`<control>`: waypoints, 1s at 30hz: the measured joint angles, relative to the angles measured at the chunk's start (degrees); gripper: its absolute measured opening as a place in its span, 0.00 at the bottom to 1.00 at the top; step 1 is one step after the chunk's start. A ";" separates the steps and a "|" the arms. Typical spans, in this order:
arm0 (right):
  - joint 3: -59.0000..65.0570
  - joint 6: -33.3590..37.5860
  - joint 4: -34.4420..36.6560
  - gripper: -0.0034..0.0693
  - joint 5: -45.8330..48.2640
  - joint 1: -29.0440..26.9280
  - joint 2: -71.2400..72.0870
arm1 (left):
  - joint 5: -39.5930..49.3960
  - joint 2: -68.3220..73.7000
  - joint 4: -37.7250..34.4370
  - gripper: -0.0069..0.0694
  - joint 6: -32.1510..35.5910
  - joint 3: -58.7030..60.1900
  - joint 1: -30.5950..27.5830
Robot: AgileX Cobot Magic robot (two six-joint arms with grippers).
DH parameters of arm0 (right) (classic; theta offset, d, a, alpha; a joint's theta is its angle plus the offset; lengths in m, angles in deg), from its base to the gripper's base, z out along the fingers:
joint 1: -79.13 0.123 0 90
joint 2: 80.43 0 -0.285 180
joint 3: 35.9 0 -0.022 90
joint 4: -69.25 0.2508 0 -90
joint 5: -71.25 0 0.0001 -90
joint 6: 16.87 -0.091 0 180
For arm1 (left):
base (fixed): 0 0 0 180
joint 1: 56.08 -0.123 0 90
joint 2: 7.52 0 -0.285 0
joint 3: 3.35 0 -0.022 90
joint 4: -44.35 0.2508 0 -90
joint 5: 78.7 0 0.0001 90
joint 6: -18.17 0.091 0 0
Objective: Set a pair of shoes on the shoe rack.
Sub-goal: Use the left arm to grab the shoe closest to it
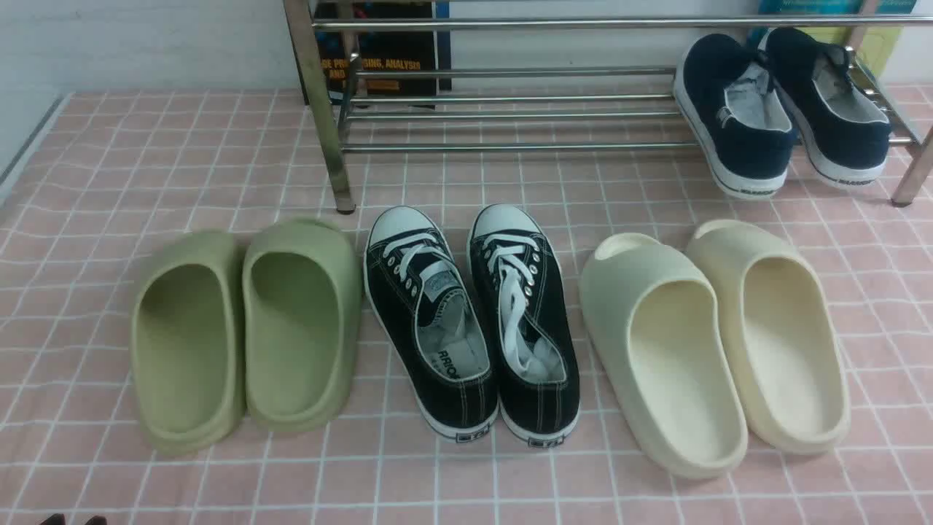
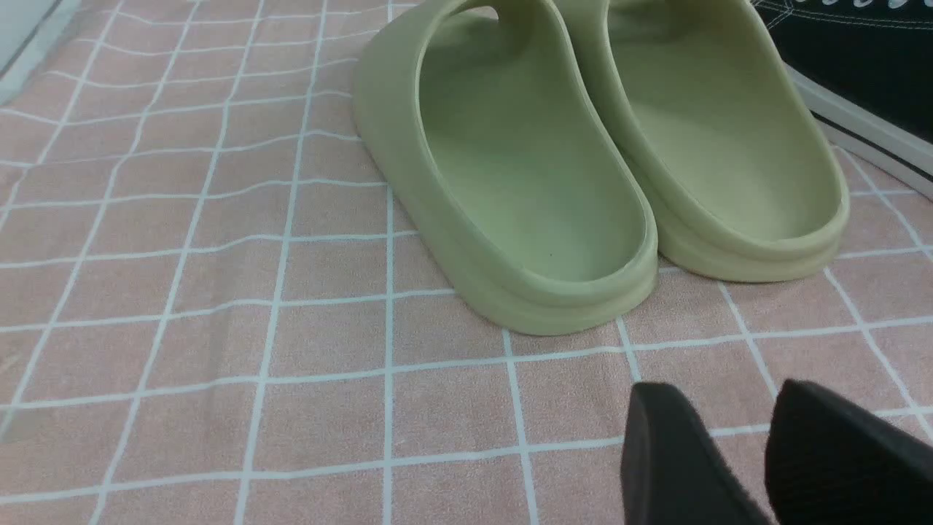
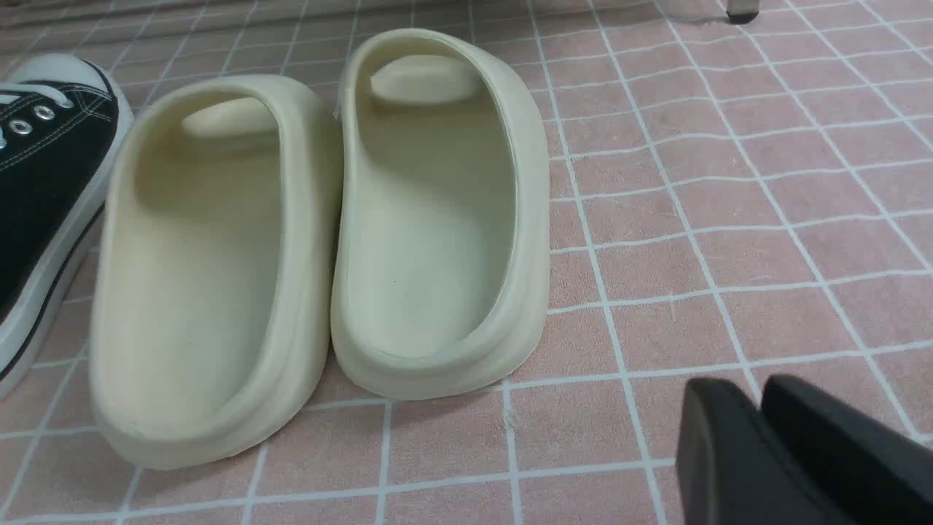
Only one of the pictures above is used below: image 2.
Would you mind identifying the pink grid tablecloth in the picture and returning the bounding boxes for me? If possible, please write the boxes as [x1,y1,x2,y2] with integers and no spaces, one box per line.
[1,1,932,524]

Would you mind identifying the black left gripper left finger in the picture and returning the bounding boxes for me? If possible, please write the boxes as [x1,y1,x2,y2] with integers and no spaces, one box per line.
[620,382,770,524]

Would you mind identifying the green left slide sandal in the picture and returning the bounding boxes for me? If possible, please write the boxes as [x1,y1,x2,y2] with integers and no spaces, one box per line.
[352,1,659,335]

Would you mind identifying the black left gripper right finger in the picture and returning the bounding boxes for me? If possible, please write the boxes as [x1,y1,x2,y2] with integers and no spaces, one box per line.
[765,379,932,524]

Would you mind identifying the black canvas sneaker white laces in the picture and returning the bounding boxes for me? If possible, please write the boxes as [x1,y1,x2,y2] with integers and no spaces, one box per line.
[753,1,932,197]

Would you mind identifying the green right slide sandal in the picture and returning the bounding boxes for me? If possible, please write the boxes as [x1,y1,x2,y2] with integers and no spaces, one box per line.
[557,1,850,283]

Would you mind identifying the green slide sandal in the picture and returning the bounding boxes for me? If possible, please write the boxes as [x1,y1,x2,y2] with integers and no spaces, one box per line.
[352,1,659,335]
[557,1,850,283]

